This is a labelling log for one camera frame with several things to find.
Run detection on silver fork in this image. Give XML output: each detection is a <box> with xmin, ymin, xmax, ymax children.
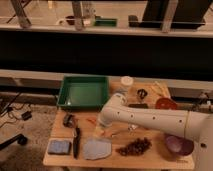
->
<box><xmin>111</xmin><ymin>125</ymin><xmax>138</xmax><ymax>137</ymax></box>

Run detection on green plastic tray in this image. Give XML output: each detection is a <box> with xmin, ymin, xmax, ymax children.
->
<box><xmin>57</xmin><ymin>76</ymin><xmax>109</xmax><ymax>110</ymax></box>

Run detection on black binder clip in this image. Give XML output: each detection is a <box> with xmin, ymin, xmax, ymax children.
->
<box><xmin>137</xmin><ymin>89</ymin><xmax>148</xmax><ymax>102</ymax></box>

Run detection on black rectangular block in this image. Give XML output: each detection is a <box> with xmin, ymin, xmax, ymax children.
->
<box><xmin>128</xmin><ymin>103</ymin><xmax>149</xmax><ymax>109</ymax></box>

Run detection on red bowl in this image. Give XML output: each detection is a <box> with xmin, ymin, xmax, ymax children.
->
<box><xmin>155</xmin><ymin>98</ymin><xmax>177</xmax><ymax>110</ymax></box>

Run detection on purple bowl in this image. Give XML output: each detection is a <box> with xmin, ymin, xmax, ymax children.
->
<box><xmin>165</xmin><ymin>134</ymin><xmax>194</xmax><ymax>156</ymax></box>

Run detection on bunch of dark grapes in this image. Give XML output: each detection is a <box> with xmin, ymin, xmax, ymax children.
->
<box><xmin>116</xmin><ymin>138</ymin><xmax>152</xmax><ymax>156</ymax></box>

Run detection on blue sponge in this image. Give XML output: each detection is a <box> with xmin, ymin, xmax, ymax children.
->
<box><xmin>47</xmin><ymin>140</ymin><xmax>71</xmax><ymax>155</ymax></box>

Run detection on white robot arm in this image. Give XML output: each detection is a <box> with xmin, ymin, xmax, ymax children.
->
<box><xmin>98</xmin><ymin>93</ymin><xmax>213</xmax><ymax>171</ymax></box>

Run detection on small black brush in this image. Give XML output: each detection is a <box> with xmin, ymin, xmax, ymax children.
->
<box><xmin>63</xmin><ymin>114</ymin><xmax>75</xmax><ymax>128</ymax></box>

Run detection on wooden chopsticks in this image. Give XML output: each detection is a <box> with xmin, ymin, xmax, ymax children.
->
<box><xmin>151</xmin><ymin>81</ymin><xmax>166</xmax><ymax>97</ymax></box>

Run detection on clear jar with white lid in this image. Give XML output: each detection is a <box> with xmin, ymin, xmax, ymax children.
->
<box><xmin>115</xmin><ymin>76</ymin><xmax>134</xmax><ymax>95</ymax></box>

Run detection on grey cloth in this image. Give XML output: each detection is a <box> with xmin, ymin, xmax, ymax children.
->
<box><xmin>83</xmin><ymin>138</ymin><xmax>112</xmax><ymax>160</ymax></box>

